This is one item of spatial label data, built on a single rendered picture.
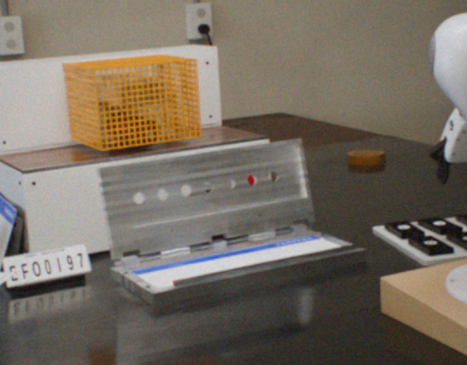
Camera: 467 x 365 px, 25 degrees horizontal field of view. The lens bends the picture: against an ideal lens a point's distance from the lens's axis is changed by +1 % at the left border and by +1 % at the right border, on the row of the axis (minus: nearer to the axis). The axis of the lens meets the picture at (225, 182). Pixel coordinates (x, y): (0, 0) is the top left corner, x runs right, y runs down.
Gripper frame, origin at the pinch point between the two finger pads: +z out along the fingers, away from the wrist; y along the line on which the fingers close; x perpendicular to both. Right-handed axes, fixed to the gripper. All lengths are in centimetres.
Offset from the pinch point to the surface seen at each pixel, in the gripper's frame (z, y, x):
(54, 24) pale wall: 79, -62, 166
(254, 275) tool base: 6.1, -43.8, -14.5
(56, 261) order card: 14, -78, 1
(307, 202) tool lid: 13.6, -26.0, 9.1
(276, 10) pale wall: 88, 21, 180
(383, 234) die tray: 17.2, -11.6, 1.3
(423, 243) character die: 8.7, -8.8, -9.5
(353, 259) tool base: 9.5, -23.2, -10.8
